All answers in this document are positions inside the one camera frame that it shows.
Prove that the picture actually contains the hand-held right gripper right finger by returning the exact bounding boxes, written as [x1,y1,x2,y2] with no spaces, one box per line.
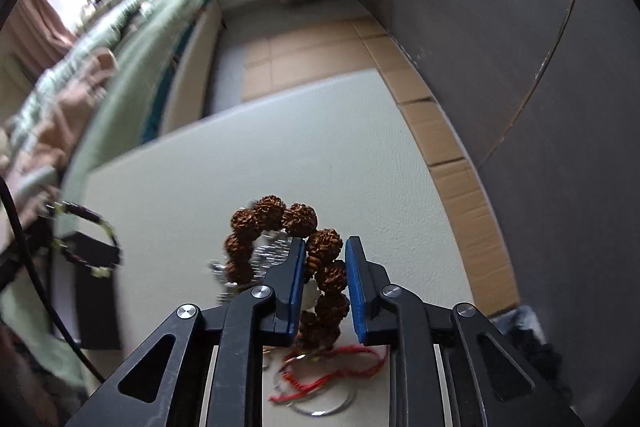
[345,236,583,427]

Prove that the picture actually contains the pink cloth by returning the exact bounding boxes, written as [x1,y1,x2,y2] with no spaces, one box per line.
[0,47,121,220]

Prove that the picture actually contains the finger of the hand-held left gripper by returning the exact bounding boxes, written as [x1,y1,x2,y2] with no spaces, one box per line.
[0,212,57,295]

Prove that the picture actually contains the silver chain bracelet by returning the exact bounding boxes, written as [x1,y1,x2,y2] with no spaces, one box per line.
[209,233,294,304]

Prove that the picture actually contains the red string bracelet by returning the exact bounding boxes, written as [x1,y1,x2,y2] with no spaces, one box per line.
[269,344,389,404]

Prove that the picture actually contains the bed with green blanket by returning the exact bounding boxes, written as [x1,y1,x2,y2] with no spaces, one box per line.
[0,0,224,390]

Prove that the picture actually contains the flat cardboard sheets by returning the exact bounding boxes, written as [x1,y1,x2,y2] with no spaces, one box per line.
[242,17,522,319]

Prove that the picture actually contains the silver ring bangle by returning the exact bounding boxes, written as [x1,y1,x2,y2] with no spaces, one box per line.
[289,384,357,419]

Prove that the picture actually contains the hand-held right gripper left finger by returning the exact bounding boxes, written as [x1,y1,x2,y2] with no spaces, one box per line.
[65,238,307,427]

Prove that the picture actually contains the black box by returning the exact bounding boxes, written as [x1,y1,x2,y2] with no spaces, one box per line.
[52,232,124,351]

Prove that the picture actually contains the dark bead bracelet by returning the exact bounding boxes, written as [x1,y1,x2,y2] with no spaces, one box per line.
[49,201,124,279]

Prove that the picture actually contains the brown seed bead bracelet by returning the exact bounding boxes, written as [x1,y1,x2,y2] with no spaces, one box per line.
[223,194,351,353]

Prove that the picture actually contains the black cable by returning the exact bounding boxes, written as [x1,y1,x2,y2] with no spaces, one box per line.
[0,176,107,384]

